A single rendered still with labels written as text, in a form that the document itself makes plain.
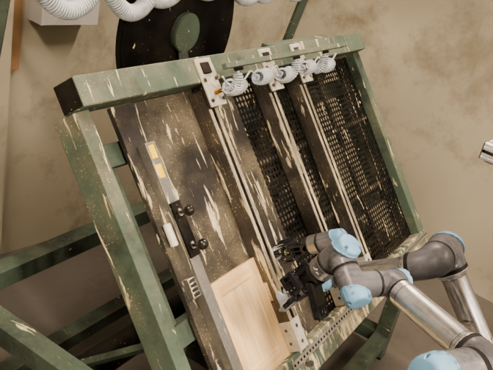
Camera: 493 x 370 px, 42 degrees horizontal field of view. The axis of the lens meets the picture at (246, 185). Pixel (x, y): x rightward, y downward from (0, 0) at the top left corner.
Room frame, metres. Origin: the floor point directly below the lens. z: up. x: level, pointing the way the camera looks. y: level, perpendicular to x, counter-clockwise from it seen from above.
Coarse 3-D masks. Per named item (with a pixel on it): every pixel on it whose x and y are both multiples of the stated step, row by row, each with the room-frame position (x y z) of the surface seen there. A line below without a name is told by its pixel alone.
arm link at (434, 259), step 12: (420, 252) 1.87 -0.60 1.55; (432, 252) 1.86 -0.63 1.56; (444, 252) 1.87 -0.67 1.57; (360, 264) 1.94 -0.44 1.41; (372, 264) 1.92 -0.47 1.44; (384, 264) 1.90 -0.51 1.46; (396, 264) 1.88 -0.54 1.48; (408, 264) 1.85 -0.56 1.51; (420, 264) 1.84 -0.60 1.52; (432, 264) 1.83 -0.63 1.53; (444, 264) 1.84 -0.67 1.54; (420, 276) 1.83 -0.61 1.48; (432, 276) 1.83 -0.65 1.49; (324, 288) 1.95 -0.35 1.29
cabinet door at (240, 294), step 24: (240, 264) 2.12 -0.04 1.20; (216, 288) 1.94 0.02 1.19; (240, 288) 2.04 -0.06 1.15; (264, 288) 2.14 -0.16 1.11; (240, 312) 1.98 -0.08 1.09; (264, 312) 2.07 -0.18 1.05; (240, 336) 1.91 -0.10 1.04; (264, 336) 2.01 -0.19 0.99; (240, 360) 1.85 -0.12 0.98; (264, 360) 1.94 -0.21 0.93
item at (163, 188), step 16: (144, 144) 2.02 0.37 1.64; (144, 160) 2.01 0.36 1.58; (160, 160) 2.03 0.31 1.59; (160, 192) 1.97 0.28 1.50; (176, 224) 1.93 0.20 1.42; (192, 272) 1.88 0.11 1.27; (208, 288) 1.89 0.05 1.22; (208, 304) 1.85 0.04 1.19; (208, 320) 1.84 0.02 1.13; (224, 336) 1.83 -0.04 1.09; (224, 352) 1.80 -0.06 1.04; (224, 368) 1.79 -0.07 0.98; (240, 368) 1.80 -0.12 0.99
